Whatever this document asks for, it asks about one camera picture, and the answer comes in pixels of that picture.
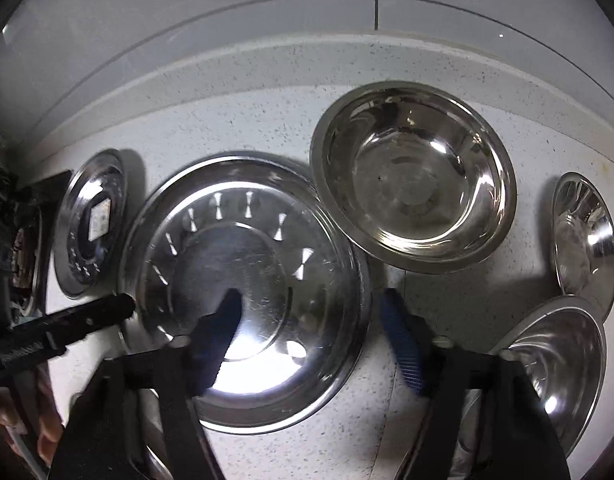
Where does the grey cable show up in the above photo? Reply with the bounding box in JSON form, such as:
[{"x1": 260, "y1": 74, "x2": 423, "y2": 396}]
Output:
[{"x1": 4, "y1": 422, "x2": 49, "y2": 480}]

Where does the small steel bowl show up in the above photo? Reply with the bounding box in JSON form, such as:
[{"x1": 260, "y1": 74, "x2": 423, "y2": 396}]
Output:
[
  {"x1": 457, "y1": 295, "x2": 608, "y2": 478},
  {"x1": 552, "y1": 172, "x2": 614, "y2": 322}
]

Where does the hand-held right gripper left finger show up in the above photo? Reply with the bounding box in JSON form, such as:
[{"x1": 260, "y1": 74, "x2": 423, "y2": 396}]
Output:
[{"x1": 50, "y1": 287, "x2": 244, "y2": 480}]

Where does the small steel plate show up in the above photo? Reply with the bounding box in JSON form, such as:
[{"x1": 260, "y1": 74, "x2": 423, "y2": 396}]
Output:
[{"x1": 53, "y1": 149, "x2": 131, "y2": 301}]

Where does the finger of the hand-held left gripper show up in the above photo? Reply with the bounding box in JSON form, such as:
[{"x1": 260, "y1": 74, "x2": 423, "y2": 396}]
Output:
[{"x1": 11, "y1": 294, "x2": 136, "y2": 356}]

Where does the person's left hand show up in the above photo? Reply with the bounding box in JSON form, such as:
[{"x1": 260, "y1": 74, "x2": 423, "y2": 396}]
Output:
[{"x1": 0, "y1": 360, "x2": 64, "y2": 467}]

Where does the black glass gas stove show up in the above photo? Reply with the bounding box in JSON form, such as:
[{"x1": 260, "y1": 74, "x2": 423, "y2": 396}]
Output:
[{"x1": 0, "y1": 170, "x2": 74, "y2": 323}]

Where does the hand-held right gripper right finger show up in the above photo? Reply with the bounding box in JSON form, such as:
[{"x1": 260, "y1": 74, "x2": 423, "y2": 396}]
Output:
[{"x1": 379, "y1": 287, "x2": 572, "y2": 480}]

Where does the large steel plate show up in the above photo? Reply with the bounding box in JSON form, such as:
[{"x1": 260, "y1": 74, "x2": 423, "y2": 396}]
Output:
[{"x1": 121, "y1": 152, "x2": 373, "y2": 435}]

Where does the large steel bowl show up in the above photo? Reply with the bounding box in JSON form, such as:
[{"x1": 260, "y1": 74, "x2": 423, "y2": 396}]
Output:
[{"x1": 309, "y1": 81, "x2": 518, "y2": 275}]

